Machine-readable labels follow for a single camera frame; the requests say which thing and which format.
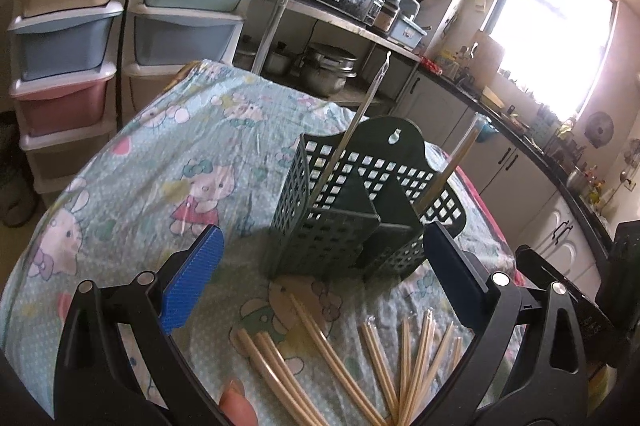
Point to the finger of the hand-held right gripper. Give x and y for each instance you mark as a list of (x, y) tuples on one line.
[(530, 263)]

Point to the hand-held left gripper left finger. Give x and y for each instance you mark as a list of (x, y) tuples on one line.
[(192, 276)]

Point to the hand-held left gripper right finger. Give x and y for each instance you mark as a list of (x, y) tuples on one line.
[(455, 276)]

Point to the wooden chopsticks pair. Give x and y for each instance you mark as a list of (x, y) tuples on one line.
[(450, 161), (350, 126)]

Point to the pile of chopsticks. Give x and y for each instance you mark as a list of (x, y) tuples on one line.
[(280, 371)]

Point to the green plastic utensil basket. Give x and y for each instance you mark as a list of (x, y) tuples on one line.
[(320, 226)]

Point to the person's left hand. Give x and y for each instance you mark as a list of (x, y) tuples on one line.
[(239, 406)]

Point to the white kitchen cabinets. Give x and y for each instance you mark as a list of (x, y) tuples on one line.
[(520, 171)]

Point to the cartoon printed tablecloth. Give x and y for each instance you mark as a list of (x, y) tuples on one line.
[(150, 166)]

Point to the blue hanging bag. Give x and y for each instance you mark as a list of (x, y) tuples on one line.
[(487, 130)]

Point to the dark slippers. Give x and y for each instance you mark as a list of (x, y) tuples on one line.
[(17, 206)]

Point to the small steel pot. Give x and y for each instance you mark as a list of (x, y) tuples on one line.
[(276, 59)]

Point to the kitchen window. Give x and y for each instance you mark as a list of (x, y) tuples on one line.
[(550, 31)]

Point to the drawer tower with blue drawers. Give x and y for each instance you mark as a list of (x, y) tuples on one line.
[(190, 31)]

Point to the stacked steel pots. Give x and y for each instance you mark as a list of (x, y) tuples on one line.
[(327, 66)]

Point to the light blue storage box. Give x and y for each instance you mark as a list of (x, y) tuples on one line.
[(407, 31)]

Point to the drawer tower with pink drawer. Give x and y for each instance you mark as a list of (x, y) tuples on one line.
[(65, 36)]

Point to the metal kitchen shelf rack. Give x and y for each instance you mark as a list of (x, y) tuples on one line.
[(340, 19)]

